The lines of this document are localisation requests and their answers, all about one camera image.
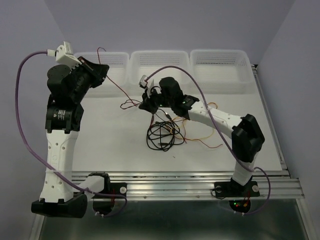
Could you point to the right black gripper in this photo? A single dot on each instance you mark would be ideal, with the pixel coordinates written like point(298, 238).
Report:
point(146, 103)

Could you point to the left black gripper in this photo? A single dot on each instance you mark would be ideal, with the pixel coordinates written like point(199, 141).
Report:
point(98, 71)

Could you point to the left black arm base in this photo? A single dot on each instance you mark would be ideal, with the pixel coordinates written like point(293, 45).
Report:
point(98, 185)

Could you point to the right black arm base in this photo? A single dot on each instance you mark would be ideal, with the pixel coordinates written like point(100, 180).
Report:
point(239, 195)

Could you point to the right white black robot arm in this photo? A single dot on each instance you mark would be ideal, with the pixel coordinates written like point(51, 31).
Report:
point(244, 131)

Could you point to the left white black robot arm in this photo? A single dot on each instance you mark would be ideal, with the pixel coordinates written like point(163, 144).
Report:
point(68, 86)

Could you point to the left white perforated basket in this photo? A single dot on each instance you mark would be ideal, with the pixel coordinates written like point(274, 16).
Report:
point(118, 65)

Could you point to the white perforated basket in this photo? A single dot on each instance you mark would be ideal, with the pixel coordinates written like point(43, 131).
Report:
point(118, 65)
point(146, 62)
point(221, 71)

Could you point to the middle white perforated basket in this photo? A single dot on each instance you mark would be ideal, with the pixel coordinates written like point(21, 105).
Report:
point(146, 62)

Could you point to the right white perforated basket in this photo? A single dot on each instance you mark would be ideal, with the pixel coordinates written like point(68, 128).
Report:
point(221, 71)

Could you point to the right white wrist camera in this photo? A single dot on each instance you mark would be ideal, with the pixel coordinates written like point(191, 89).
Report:
point(147, 85)

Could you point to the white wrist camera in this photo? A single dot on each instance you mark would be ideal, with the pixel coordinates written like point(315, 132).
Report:
point(64, 55)
point(147, 85)

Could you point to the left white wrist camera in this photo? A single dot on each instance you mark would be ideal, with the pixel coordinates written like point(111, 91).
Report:
point(64, 55)

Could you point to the aluminium extrusion rail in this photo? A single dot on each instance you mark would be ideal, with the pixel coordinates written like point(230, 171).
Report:
point(197, 185)

